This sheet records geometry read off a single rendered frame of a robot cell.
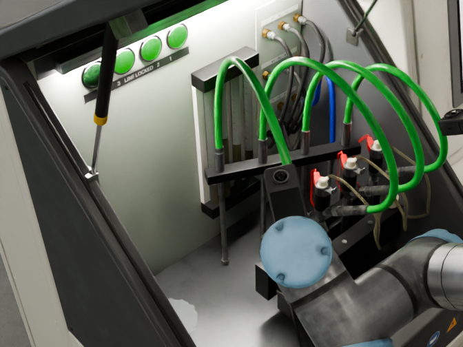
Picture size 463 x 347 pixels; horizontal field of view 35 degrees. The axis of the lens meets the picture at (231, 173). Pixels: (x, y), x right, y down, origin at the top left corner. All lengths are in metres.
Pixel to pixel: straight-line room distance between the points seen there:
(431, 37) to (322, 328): 0.87
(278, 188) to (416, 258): 0.23
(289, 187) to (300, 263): 0.23
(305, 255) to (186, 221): 0.86
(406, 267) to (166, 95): 0.69
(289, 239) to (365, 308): 0.12
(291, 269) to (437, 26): 0.88
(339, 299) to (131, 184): 0.73
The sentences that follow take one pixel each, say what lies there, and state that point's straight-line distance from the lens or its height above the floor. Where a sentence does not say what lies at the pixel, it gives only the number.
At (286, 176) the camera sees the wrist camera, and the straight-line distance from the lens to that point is 1.00.
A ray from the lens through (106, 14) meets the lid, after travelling 0.78.
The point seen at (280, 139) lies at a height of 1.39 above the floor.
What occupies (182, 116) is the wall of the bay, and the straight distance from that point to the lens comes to 1.45.
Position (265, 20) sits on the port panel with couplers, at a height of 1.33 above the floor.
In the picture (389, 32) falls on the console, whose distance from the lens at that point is 1.50.
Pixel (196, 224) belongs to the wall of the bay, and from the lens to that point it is 1.65.
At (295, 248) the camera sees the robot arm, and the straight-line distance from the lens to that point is 0.78.
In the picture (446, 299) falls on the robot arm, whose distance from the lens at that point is 0.84.
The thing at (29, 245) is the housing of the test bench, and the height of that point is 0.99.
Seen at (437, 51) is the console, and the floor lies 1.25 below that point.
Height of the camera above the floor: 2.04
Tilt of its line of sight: 40 degrees down
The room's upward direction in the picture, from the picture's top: 2 degrees counter-clockwise
